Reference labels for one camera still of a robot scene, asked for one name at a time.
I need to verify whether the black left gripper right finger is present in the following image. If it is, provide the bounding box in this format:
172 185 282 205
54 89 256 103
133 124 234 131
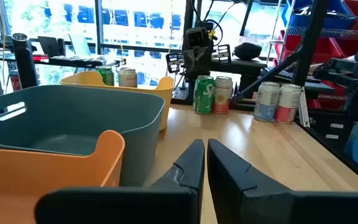
206 138 358 224

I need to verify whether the silver perforated mounting plate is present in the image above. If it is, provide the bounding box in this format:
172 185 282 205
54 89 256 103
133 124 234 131
172 86 195 101

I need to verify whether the yellow plastic bin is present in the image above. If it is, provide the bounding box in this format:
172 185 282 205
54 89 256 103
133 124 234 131
60 70 175 131

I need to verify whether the orange plastic bin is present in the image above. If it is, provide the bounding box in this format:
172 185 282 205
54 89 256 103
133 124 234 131
0 129 126 224

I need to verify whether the blue storage bin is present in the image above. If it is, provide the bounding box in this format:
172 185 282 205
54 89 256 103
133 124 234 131
282 0 358 30

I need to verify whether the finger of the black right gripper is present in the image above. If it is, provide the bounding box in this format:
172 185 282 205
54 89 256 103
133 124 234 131
190 51 199 78
198 51 207 78

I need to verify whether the black box with white labels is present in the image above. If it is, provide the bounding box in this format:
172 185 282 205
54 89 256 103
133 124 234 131
308 108 351 152

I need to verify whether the green Sprite soda can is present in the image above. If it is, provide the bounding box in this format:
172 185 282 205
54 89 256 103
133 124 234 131
193 75 216 115
95 65 115 87

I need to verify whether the black oval case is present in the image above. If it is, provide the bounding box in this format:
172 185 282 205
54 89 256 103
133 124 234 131
233 42 263 61

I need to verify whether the teal plastic bin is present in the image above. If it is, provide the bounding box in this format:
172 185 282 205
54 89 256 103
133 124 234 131
0 84 167 187

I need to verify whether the black slotted bracket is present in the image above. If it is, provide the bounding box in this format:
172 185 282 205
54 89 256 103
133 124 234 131
213 44 232 65
165 52 185 75

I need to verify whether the white blue Spindrift can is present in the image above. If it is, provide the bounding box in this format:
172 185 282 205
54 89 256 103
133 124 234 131
253 81 281 123

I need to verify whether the dark laptop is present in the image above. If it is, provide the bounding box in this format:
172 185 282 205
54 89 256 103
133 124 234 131
37 35 67 58

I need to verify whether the metal wire shelf rack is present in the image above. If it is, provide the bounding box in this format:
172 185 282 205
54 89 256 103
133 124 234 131
265 0 358 66

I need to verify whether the black desk keyboard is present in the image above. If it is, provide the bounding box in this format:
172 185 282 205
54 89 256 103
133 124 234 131
50 54 107 63

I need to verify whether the white pink Spindrift can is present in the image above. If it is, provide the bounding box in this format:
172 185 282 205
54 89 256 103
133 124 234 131
118 67 139 88
212 76 234 114
273 83 302 124

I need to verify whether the black cylindrical stand column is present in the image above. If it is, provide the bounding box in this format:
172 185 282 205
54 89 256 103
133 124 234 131
11 32 40 90

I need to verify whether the silver aluminium bar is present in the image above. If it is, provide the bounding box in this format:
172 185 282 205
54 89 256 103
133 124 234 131
296 86 311 128

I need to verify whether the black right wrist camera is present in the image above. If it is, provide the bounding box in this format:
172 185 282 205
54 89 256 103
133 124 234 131
185 26 211 48

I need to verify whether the black side desk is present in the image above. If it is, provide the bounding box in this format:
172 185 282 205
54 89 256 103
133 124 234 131
209 57 269 94

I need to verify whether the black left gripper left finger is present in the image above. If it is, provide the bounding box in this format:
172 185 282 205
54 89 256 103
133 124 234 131
34 139 205 224

